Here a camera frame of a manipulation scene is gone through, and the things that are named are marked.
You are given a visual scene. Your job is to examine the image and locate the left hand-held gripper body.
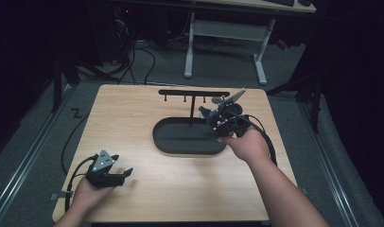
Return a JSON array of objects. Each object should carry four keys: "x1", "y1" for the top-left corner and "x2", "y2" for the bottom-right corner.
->
[{"x1": 85, "y1": 148, "x2": 127, "y2": 190}]

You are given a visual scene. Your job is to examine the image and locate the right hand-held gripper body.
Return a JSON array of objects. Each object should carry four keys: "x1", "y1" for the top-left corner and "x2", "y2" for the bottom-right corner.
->
[{"x1": 208, "y1": 88, "x2": 253, "y2": 139}]

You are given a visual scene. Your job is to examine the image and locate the black and white plush keychain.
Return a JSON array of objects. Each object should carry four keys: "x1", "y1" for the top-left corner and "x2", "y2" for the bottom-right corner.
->
[{"x1": 198, "y1": 105, "x2": 222, "y2": 131}]

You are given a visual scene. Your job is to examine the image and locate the black key rack with tray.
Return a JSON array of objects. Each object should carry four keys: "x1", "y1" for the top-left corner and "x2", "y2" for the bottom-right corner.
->
[{"x1": 151, "y1": 89, "x2": 231, "y2": 156}]

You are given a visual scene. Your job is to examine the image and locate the person's left hand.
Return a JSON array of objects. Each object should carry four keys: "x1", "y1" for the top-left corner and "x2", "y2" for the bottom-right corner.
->
[{"x1": 68, "y1": 177, "x2": 117, "y2": 216}]

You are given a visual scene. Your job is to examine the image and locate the person's right hand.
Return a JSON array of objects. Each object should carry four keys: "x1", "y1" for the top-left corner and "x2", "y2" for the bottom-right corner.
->
[{"x1": 218, "y1": 126, "x2": 273, "y2": 165}]

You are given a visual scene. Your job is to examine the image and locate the black metal stand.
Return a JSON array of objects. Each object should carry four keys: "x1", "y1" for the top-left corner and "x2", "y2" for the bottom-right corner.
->
[
  {"x1": 265, "y1": 72, "x2": 323, "y2": 133},
  {"x1": 51, "y1": 56, "x2": 118, "y2": 113}
]

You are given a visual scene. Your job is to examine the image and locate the light wooden desk top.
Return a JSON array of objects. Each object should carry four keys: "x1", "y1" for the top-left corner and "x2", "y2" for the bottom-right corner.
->
[{"x1": 193, "y1": 0, "x2": 317, "y2": 14}]

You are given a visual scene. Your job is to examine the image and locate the black keyboard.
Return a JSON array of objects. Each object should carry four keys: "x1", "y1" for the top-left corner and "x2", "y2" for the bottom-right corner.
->
[{"x1": 264, "y1": 0, "x2": 296, "y2": 8}]

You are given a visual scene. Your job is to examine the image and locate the dark computer tower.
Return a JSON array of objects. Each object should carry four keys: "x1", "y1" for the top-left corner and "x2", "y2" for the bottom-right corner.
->
[{"x1": 113, "y1": 6, "x2": 137, "y2": 64}]

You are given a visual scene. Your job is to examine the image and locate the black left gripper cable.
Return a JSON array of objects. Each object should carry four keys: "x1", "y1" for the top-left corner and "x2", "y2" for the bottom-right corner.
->
[{"x1": 63, "y1": 154, "x2": 98, "y2": 213}]

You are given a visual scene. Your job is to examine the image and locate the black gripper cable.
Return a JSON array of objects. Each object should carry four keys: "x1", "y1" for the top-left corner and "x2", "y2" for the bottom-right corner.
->
[
  {"x1": 63, "y1": 154, "x2": 98, "y2": 213},
  {"x1": 226, "y1": 110, "x2": 279, "y2": 167}
]

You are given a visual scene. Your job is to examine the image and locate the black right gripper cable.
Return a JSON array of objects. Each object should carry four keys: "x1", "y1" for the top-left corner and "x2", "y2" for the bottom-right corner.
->
[{"x1": 226, "y1": 110, "x2": 279, "y2": 167}]

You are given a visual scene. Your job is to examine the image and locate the black floor cable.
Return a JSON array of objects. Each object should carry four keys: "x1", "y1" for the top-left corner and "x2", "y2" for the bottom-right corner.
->
[{"x1": 61, "y1": 113, "x2": 91, "y2": 176}]

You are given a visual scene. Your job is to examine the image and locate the grey metal floor rail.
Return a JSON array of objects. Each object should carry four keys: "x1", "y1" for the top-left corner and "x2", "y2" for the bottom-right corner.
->
[
  {"x1": 0, "y1": 84, "x2": 75, "y2": 223},
  {"x1": 298, "y1": 102, "x2": 359, "y2": 227}
]

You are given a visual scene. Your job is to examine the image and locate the white metal desk frame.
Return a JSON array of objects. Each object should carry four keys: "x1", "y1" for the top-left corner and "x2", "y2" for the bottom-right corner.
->
[{"x1": 183, "y1": 11, "x2": 276, "y2": 85}]

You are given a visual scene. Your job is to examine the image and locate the bundle of black floor cables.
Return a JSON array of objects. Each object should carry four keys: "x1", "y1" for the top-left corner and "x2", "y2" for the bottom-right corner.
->
[{"x1": 115, "y1": 39, "x2": 157, "y2": 86}]

